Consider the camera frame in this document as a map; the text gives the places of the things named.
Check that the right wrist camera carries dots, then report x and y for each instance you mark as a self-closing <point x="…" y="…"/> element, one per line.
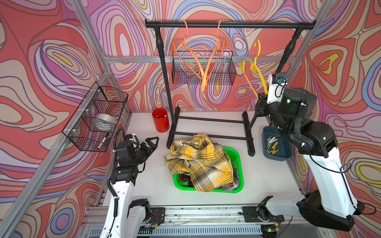
<point x="277" y="83"/>

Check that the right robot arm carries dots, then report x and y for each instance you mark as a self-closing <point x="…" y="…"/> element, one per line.
<point x="333" y="204"/>

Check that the yellow hanger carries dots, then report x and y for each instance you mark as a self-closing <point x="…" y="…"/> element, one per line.
<point x="254" y="68"/>

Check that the yellow plaid shirt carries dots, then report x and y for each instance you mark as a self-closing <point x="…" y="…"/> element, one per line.
<point x="203" y="160"/>

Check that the grey plaid shirt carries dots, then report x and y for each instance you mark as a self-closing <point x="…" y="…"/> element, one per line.
<point x="236" y="182"/>

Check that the white marker in wire basket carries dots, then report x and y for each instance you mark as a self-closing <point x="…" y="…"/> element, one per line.
<point x="102" y="142"/>

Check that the black clothes rack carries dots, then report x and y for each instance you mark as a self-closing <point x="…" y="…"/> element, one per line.
<point x="248" y="124"/>

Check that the yellow clothespin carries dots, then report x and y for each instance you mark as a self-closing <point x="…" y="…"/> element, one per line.
<point x="274" y="150"/>

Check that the black wire basket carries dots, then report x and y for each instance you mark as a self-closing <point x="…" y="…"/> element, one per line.
<point x="99" y="99"/>

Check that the dark teal tray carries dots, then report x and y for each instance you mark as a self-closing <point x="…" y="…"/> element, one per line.
<point x="283" y="147"/>

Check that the grey tape roll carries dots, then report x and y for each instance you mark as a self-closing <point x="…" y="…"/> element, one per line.
<point x="103" y="123"/>

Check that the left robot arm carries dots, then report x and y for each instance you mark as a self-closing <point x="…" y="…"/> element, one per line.
<point x="125" y="216"/>

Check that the orange hanger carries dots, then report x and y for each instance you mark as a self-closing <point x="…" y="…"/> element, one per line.
<point x="186" y="48"/>
<point x="220" y="46"/>

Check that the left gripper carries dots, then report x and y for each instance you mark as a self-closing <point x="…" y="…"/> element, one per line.
<point x="151" y="148"/>

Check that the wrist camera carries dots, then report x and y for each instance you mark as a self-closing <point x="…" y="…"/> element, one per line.
<point x="134" y="139"/>
<point x="277" y="83"/>

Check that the green plastic basket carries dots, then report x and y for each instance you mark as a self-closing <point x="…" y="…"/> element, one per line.
<point x="237" y="166"/>

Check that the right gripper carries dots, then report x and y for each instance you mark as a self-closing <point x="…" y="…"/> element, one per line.
<point x="261" y="103"/>

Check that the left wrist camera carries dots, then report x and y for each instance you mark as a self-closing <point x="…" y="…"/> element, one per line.
<point x="134" y="139"/>

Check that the red pen cup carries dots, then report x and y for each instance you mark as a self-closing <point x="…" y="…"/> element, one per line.
<point x="161" y="120"/>

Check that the small wire basket on rack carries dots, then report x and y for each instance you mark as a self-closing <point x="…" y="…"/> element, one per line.
<point x="222" y="70"/>

